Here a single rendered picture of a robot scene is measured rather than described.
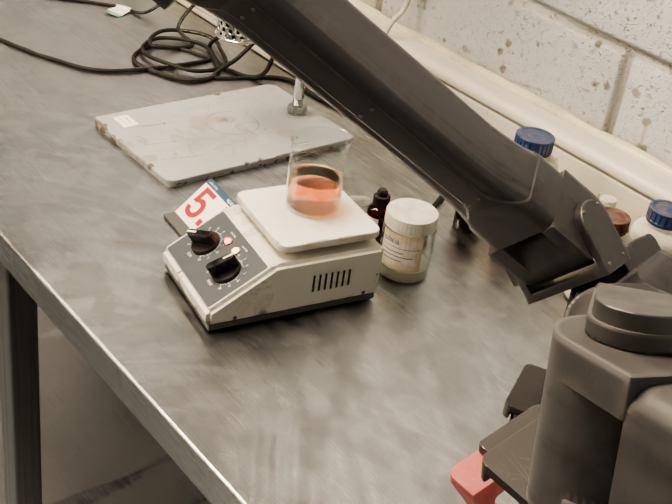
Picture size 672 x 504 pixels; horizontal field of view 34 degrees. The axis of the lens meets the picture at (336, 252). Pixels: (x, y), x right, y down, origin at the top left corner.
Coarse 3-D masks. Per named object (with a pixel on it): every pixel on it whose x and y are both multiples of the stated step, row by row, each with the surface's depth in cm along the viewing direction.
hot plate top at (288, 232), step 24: (240, 192) 118; (264, 192) 119; (264, 216) 114; (288, 216) 115; (336, 216) 116; (360, 216) 117; (288, 240) 111; (312, 240) 112; (336, 240) 113; (360, 240) 114
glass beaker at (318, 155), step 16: (304, 128) 115; (320, 128) 116; (336, 128) 116; (304, 144) 116; (320, 144) 117; (336, 144) 116; (304, 160) 112; (320, 160) 111; (336, 160) 112; (288, 176) 115; (304, 176) 113; (320, 176) 112; (336, 176) 113; (288, 192) 115; (304, 192) 114; (320, 192) 113; (336, 192) 114; (288, 208) 116; (304, 208) 114; (320, 208) 114; (336, 208) 116
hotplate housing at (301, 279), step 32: (288, 256) 112; (320, 256) 113; (352, 256) 114; (192, 288) 113; (256, 288) 110; (288, 288) 112; (320, 288) 114; (352, 288) 117; (224, 320) 110; (256, 320) 113
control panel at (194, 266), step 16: (208, 224) 118; (224, 224) 117; (240, 240) 114; (176, 256) 116; (192, 256) 115; (208, 256) 114; (240, 256) 113; (256, 256) 112; (192, 272) 114; (208, 272) 113; (240, 272) 111; (256, 272) 110; (208, 288) 111; (224, 288) 110; (208, 304) 110
